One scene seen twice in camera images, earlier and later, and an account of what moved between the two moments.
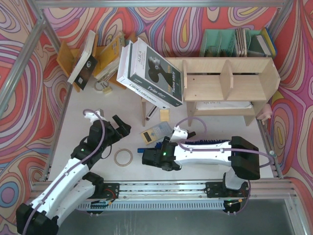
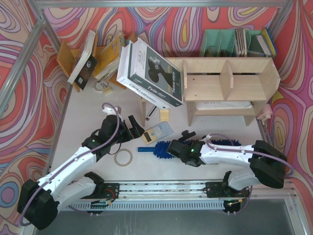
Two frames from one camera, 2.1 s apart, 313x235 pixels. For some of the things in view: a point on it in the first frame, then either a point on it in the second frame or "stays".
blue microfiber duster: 204,141 stays
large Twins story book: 147,69 stays
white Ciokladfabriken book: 122,78 stays
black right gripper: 147,156 -> 174,147
